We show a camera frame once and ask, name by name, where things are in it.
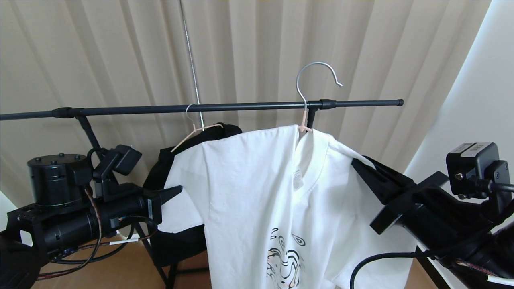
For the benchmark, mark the black shorts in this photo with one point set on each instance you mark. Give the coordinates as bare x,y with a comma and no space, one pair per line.
176,245

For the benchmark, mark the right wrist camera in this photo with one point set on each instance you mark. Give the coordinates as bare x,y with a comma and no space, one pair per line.
474,164

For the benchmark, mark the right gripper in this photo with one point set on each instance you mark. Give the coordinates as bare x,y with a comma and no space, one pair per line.
437,224

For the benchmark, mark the black clothes rack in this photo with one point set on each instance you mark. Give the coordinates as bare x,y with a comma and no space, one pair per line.
120,108

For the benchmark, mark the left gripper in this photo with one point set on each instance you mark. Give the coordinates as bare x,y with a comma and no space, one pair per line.
120,212

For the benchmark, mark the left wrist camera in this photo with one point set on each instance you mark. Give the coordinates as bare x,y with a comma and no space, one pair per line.
120,156

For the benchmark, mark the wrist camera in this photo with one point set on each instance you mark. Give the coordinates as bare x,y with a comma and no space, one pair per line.
120,156
474,164

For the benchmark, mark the white garment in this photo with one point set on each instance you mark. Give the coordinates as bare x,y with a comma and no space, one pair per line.
249,192

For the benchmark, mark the pink clothes hanger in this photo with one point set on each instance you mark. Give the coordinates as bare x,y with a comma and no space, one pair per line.
299,88
192,134

